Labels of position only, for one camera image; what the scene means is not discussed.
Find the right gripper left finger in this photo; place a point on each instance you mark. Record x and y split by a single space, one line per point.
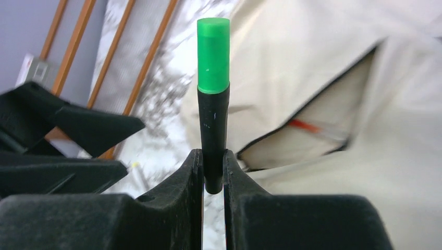
169 216

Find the white red small box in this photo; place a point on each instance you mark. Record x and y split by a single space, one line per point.
38 70

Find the red clear pen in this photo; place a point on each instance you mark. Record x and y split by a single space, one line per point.
324 130

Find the beige canvas backpack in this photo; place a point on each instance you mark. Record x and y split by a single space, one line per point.
372 68

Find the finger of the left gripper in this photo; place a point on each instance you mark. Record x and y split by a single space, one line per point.
29 112
29 174

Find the white yellow marker pen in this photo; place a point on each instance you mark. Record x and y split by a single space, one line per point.
139 176

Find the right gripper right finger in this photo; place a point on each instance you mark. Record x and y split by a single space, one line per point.
256 219

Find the orange wooden shelf rack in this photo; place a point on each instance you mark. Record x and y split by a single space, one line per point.
75 41

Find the green black highlighter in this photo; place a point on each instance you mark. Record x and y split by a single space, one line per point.
213 90

